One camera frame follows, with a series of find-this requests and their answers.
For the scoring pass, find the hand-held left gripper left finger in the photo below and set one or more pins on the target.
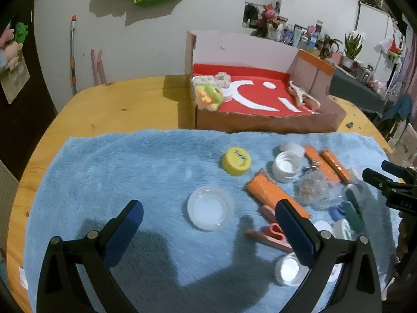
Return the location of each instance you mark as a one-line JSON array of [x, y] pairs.
[[128, 221]]

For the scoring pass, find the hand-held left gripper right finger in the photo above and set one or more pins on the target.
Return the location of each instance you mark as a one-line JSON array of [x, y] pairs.
[[293, 231]]

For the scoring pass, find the yellow and green plush toy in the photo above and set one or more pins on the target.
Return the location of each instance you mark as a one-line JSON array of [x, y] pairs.
[[208, 97]]

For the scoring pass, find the red printed paper liner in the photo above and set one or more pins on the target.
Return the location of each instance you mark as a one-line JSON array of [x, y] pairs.
[[254, 84]]

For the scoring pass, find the potted green plant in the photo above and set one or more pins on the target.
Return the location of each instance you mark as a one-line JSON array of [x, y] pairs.
[[353, 47]]

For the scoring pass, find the dark green tablecloth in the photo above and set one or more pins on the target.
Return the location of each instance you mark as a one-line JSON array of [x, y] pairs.
[[358, 91]]

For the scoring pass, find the blue cloth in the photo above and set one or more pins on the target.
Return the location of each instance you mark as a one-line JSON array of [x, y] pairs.
[[399, 106]]

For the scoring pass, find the hanging paper sheet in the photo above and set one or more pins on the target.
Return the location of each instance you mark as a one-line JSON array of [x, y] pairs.
[[14, 84]]

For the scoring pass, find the grey stick with orange bands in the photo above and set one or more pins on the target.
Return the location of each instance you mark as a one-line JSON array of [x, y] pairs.
[[73, 55]]

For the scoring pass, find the row of bottles and jars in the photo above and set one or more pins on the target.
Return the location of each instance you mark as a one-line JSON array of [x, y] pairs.
[[299, 36]]

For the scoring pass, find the white cabinet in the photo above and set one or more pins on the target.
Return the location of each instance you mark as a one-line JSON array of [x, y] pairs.
[[374, 29]]

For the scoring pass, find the blue fluffy mat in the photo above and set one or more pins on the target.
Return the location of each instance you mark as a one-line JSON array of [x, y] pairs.
[[130, 169]]

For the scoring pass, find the pink clothes clip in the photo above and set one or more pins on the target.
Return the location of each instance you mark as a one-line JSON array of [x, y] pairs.
[[272, 233]]

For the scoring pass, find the translucent round lid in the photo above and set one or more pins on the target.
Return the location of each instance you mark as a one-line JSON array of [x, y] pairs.
[[210, 208]]

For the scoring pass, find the blue plastic cap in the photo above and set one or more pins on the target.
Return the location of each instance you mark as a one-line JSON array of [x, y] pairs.
[[337, 213]]

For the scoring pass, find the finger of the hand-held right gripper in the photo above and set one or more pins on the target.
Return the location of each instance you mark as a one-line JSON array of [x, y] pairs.
[[378, 177], [395, 169]]

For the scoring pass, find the yellow plastic cap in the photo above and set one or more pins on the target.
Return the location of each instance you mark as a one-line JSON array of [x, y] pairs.
[[236, 161]]

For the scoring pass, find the white lid with green label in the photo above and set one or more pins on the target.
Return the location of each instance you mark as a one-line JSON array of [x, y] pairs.
[[342, 229]]

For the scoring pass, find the cardboard box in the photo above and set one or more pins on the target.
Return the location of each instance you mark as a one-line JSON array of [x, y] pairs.
[[260, 123]]

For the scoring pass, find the clear round container with beads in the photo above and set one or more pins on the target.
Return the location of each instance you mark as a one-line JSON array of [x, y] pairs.
[[308, 189]]

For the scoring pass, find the clear rectangular plastic box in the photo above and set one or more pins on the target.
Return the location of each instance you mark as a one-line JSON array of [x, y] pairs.
[[330, 199]]

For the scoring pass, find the white ribbed screw cap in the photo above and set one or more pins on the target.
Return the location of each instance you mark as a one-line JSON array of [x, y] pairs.
[[286, 167]]

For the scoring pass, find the pink sticks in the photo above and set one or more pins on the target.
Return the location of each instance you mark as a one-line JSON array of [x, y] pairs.
[[97, 68]]

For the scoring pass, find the person's right hand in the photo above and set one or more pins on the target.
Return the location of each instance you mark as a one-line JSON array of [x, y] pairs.
[[405, 238]]

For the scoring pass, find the green clothes clip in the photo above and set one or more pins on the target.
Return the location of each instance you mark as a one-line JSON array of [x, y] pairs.
[[353, 213]]

